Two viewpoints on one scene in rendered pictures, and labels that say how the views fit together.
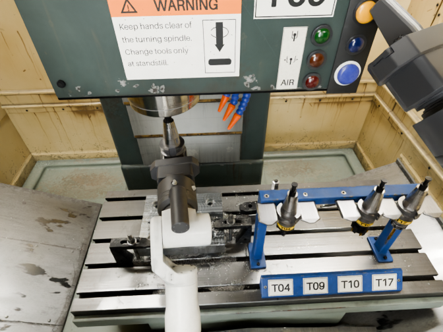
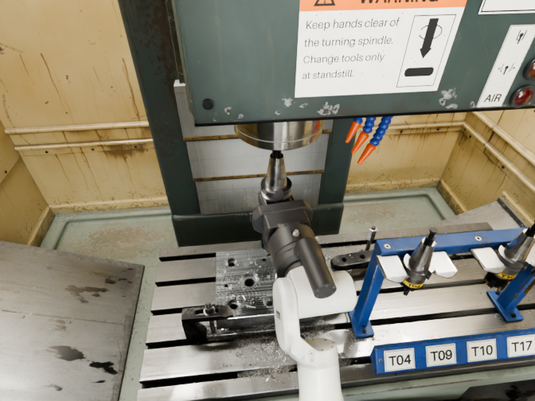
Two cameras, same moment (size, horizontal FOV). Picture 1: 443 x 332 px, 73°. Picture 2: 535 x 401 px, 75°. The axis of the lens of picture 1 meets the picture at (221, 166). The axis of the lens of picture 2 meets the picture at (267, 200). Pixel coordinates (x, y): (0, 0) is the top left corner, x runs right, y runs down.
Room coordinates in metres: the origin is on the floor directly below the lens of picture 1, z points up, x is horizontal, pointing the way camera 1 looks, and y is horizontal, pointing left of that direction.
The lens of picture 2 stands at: (0.04, 0.18, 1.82)
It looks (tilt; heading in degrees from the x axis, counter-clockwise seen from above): 41 degrees down; 356
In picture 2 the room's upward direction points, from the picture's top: straight up
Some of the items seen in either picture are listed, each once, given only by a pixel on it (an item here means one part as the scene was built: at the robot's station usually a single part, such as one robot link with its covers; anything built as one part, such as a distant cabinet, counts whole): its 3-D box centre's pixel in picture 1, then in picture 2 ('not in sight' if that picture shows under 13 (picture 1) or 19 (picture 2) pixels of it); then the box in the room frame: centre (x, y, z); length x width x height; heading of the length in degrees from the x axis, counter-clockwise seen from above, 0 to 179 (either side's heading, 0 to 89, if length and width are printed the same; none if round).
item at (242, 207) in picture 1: (272, 208); (369, 261); (0.72, -0.20, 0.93); 0.26 x 0.05 x 0.06; 97
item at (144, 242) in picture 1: (132, 247); (208, 318); (0.53, 0.30, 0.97); 0.13 x 0.03 x 0.15; 92
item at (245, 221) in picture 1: (233, 227); not in sight; (0.61, -0.04, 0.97); 0.13 x 0.03 x 0.15; 92
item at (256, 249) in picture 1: (260, 231); (369, 290); (0.54, -0.12, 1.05); 0.10 x 0.05 x 0.30; 2
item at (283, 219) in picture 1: (288, 213); (417, 266); (0.49, -0.18, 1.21); 0.06 x 0.06 x 0.03
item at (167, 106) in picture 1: (161, 73); (279, 95); (0.59, 0.12, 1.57); 0.16 x 0.16 x 0.12
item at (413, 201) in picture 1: (416, 196); not in sight; (0.50, -0.51, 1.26); 0.04 x 0.04 x 0.07
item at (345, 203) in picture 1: (349, 210); (489, 260); (0.49, -0.34, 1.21); 0.07 x 0.05 x 0.01; 2
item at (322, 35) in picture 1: (322, 35); not in sight; (0.39, -0.13, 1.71); 0.02 x 0.01 x 0.02; 92
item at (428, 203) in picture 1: (428, 207); not in sight; (0.50, -0.56, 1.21); 0.07 x 0.05 x 0.01; 2
